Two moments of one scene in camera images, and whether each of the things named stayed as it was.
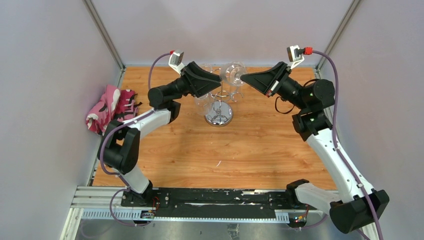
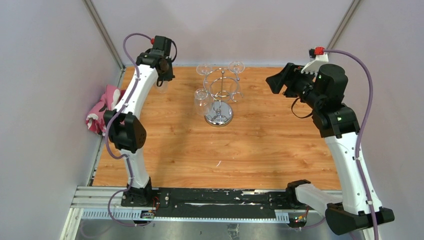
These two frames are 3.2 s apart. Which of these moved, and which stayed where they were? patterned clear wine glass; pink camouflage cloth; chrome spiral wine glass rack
Moved: patterned clear wine glass
Stayed: chrome spiral wine glass rack; pink camouflage cloth
